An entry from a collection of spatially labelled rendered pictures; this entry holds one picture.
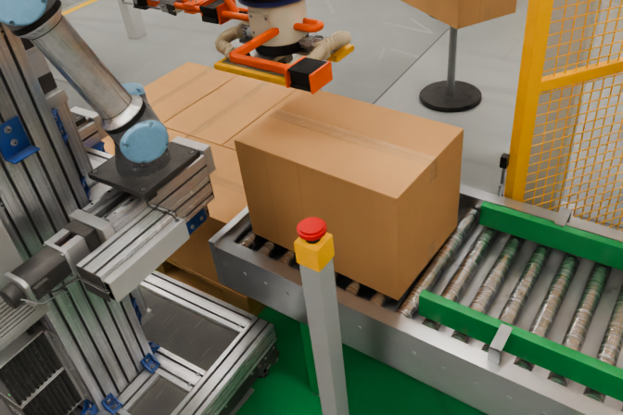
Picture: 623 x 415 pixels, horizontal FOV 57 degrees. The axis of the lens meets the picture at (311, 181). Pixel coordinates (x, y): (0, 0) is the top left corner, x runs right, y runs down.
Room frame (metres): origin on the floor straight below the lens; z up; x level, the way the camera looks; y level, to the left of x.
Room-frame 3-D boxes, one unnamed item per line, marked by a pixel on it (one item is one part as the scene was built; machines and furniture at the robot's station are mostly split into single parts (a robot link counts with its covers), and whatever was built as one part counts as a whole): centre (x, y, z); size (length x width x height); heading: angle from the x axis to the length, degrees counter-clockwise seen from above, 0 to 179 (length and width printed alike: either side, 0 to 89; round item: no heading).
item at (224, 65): (1.62, 0.10, 1.17); 0.34 x 0.10 x 0.05; 50
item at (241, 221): (1.76, 0.15, 0.58); 0.70 x 0.03 x 0.06; 141
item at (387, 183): (1.53, -0.13, 0.75); 0.60 x 0.40 x 0.40; 49
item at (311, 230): (1.01, 0.01, 1.02); 0.07 x 0.07 x 0.04
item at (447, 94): (3.33, -0.98, 0.31); 0.40 x 0.40 x 0.62
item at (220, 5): (1.85, 0.23, 1.27); 0.10 x 0.08 x 0.06; 140
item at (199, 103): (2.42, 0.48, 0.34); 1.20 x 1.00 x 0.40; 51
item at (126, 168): (1.37, 0.46, 1.09); 0.15 x 0.15 x 0.10
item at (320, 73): (1.30, -0.02, 1.28); 0.09 x 0.08 x 0.05; 140
